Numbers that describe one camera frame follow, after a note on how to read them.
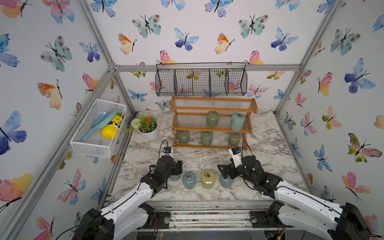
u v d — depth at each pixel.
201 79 0.98
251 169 0.58
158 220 0.73
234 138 0.95
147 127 0.95
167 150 0.74
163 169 0.63
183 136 0.97
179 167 0.77
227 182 0.81
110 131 0.70
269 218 0.64
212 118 0.89
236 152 0.68
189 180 0.79
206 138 0.96
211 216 0.76
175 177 0.85
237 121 0.86
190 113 1.22
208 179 0.79
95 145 0.60
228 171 0.71
